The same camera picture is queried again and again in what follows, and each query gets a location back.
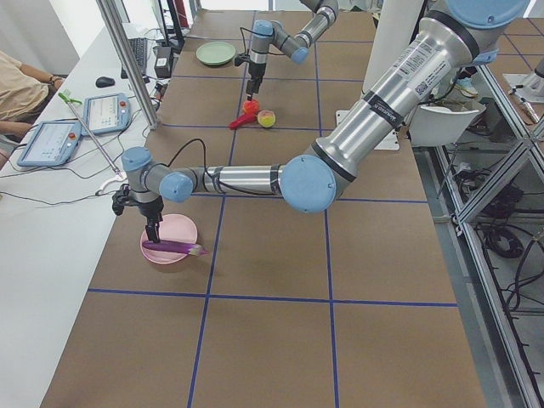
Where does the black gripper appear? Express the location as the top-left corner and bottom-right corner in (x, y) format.
(246, 61), (265, 94)
(137, 195), (164, 243)

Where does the red pomegranate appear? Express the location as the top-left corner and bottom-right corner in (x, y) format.
(242, 99), (260, 115)

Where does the purple eggplant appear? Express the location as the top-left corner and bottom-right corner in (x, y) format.
(142, 240), (209, 256)

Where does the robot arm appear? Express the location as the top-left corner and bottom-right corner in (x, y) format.
(235, 0), (339, 100)
(112, 1), (528, 241)

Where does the pink plate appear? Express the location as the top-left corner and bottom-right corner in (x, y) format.
(140, 214), (198, 264)

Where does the red chili pepper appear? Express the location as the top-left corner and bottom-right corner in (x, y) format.
(229, 113), (257, 130)

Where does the peach fruit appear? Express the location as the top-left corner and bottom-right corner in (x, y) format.
(257, 110), (276, 128)

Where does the green plate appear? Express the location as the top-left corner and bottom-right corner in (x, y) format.
(195, 41), (236, 66)

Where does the black power adapter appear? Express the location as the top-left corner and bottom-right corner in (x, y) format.
(154, 47), (173, 79)

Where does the black keyboard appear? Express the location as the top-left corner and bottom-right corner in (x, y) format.
(127, 37), (148, 77)

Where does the far teach pendant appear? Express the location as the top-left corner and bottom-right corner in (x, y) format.
(83, 93), (131, 135)

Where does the teach pendant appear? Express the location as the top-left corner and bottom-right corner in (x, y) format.
(83, 93), (131, 135)
(17, 121), (82, 167)

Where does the near teach pendant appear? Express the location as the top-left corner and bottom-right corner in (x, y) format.
(17, 121), (82, 167)

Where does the black computer mouse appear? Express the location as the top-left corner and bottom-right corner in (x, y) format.
(95, 76), (116, 88)

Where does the metal rod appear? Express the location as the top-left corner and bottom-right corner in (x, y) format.
(59, 91), (126, 181)

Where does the seated person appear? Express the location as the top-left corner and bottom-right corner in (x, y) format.
(0, 49), (65, 171)

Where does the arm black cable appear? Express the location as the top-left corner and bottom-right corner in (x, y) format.
(239, 26), (256, 59)
(163, 138), (281, 197)

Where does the aluminium frame post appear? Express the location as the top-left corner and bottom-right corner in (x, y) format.
(96, 0), (158, 130)

